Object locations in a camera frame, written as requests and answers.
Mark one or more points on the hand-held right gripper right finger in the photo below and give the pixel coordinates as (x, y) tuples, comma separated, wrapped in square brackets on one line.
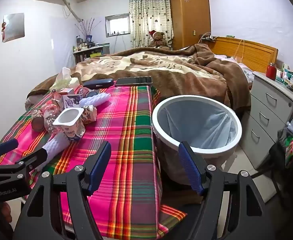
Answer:
[(191, 167)]

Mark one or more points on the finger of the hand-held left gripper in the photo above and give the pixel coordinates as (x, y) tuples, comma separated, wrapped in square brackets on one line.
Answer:
[(6, 145), (34, 157)]

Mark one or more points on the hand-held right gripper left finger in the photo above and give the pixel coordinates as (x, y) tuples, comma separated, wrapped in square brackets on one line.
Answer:
[(99, 165)]

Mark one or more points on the white foam net sleeve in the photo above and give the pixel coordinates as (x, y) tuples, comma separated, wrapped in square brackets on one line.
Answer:
[(54, 146), (94, 100)]

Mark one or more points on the brown printed can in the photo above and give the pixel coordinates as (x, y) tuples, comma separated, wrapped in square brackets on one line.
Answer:
[(37, 120)]

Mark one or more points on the clear plastic bottle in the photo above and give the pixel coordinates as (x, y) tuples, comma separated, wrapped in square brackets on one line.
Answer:
[(50, 116)]

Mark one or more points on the white yogurt cup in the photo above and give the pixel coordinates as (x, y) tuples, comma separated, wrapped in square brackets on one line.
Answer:
[(71, 130)]

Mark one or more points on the white round trash bin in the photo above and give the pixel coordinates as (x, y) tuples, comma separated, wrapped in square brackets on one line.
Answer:
[(155, 123)]

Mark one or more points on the white blue milk carton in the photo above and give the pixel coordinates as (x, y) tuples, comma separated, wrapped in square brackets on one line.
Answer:
[(70, 102)]

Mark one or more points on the pink plaid cloth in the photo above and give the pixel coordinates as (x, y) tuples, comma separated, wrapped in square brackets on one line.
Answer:
[(126, 135)]

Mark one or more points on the dark cloth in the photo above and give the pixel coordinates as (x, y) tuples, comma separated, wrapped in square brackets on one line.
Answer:
[(179, 225)]

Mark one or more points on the soft tissue pack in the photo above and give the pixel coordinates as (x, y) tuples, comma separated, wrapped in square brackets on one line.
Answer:
[(64, 82)]

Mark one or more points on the dark blue glasses case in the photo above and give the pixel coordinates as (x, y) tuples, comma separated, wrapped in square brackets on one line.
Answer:
[(99, 83)]

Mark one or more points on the black chair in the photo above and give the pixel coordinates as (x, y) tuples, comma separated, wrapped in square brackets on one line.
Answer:
[(277, 160)]

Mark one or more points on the brown printed blanket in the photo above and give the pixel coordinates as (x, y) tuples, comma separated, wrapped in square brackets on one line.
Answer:
[(186, 80)]

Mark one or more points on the black smartphone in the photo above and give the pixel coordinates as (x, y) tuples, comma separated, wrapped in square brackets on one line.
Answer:
[(134, 81)]

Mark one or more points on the grey drawer cabinet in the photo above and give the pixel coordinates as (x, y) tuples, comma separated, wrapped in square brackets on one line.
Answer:
[(266, 110)]

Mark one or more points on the pale pink pillow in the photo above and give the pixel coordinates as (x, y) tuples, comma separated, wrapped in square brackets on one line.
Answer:
[(236, 65)]

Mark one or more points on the cluttered low shelf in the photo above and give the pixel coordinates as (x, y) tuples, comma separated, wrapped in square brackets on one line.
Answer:
[(91, 52)]

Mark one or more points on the red jar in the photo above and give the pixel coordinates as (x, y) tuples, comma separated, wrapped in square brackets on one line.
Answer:
[(271, 72)]

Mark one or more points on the vase with dried branches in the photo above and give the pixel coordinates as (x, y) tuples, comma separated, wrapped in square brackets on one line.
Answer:
[(88, 38)]

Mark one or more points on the wooden headboard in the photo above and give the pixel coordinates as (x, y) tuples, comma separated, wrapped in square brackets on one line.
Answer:
[(251, 50)]

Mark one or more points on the brown teddy bear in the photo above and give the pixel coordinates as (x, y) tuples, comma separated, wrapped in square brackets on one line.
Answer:
[(158, 38)]

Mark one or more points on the pile of small boxes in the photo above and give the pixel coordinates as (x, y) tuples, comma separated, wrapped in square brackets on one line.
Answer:
[(290, 76)]

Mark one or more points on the small window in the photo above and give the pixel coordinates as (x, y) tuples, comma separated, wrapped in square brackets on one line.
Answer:
[(117, 25)]

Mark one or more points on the air conditioner pipe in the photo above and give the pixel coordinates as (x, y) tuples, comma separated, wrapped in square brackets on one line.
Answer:
[(72, 13)]

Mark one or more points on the patterned curtain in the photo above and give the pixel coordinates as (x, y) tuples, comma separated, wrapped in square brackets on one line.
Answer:
[(141, 22)]

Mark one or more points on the wooden wardrobe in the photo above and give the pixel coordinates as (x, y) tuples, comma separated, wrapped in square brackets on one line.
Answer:
[(189, 17)]

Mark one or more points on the silver wall poster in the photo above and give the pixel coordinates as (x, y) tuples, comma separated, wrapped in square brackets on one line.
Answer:
[(14, 27)]

